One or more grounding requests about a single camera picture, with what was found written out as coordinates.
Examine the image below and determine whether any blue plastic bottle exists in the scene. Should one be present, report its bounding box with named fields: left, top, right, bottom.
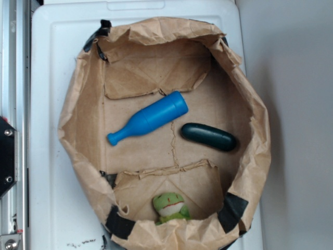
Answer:
left=107, top=91, right=188, bottom=146

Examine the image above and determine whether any dark green oblong capsule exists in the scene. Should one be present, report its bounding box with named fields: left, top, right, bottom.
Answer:
left=181, top=123, right=237, bottom=152

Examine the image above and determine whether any brown paper bag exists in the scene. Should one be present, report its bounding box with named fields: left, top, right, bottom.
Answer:
left=58, top=17, right=271, bottom=249

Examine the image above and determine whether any green plush frog toy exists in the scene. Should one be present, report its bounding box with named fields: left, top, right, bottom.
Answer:
left=152, top=192, right=191, bottom=226

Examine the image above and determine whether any white plastic lid tray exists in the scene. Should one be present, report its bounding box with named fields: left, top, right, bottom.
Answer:
left=28, top=0, right=263, bottom=250

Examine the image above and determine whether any black metal bracket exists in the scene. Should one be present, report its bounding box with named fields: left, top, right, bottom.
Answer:
left=0, top=117, right=17, bottom=199

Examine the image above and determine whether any aluminium frame rail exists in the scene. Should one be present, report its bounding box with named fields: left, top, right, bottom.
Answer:
left=1, top=1, right=31, bottom=249

